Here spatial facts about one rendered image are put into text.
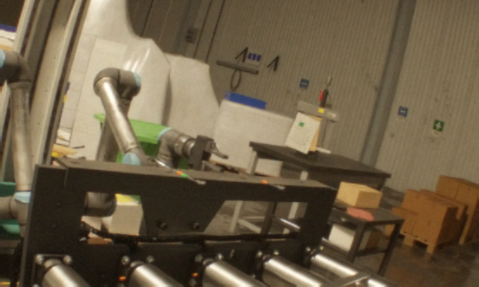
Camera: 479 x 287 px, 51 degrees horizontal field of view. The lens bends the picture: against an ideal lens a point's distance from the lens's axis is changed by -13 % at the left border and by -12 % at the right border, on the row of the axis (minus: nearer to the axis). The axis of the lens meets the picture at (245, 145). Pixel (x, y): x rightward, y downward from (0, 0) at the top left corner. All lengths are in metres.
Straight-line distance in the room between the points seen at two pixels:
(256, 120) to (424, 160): 5.00
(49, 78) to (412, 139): 10.55
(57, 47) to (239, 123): 6.06
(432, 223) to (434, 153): 5.17
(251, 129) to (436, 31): 5.85
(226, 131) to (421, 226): 3.32
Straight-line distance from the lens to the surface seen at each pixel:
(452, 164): 12.06
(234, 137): 8.48
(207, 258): 1.83
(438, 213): 7.18
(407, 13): 12.84
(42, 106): 2.68
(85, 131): 5.39
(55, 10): 2.62
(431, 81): 12.50
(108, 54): 5.32
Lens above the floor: 1.50
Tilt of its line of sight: 7 degrees down
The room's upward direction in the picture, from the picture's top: 16 degrees clockwise
